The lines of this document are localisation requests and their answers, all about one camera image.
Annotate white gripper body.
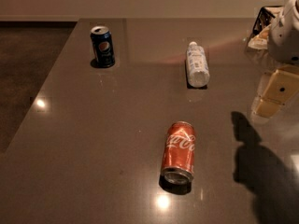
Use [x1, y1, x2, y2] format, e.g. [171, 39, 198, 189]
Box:
[268, 11, 299, 64]

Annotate black wire basket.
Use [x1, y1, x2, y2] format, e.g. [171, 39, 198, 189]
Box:
[252, 6, 283, 35]

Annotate blue pepsi can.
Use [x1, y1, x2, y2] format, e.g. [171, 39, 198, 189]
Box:
[90, 25, 115, 67]

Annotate red coke can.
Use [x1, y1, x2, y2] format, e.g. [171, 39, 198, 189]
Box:
[161, 121, 196, 185]

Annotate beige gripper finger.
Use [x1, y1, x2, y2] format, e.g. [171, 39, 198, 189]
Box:
[251, 64, 299, 119]

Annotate clear plastic water bottle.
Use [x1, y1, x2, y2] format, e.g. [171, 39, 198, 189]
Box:
[186, 41, 210, 88]

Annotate snack bag in basket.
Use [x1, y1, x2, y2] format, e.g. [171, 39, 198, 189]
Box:
[249, 25, 271, 49]

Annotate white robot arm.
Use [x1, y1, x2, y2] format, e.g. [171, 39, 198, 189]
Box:
[248, 0, 299, 118]

